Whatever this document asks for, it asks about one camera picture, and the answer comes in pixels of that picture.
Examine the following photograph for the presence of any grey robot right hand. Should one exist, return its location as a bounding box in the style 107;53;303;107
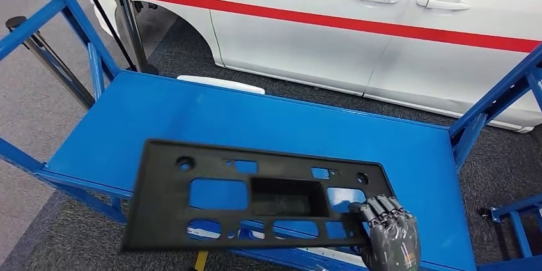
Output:
349;194;421;271

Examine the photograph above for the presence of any black plastic panel part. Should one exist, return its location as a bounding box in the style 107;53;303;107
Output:
120;137;398;254

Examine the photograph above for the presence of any blue metal shelf rack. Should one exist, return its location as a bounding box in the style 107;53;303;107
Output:
0;0;542;271

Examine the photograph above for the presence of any white panel part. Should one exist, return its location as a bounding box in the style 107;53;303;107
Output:
186;226;223;241

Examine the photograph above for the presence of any white flat curved part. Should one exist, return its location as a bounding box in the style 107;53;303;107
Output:
176;74;266;95

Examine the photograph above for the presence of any white car with red stripe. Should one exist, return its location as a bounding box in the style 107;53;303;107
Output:
78;0;542;134

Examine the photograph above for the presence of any black barrier belt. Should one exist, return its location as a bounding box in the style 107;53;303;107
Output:
71;0;137;71

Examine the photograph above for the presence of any blue metal cart frame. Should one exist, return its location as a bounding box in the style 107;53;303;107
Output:
479;194;542;271

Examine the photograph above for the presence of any chrome stanchion post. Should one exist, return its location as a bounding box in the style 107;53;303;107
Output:
4;15;96;110
108;0;160;77

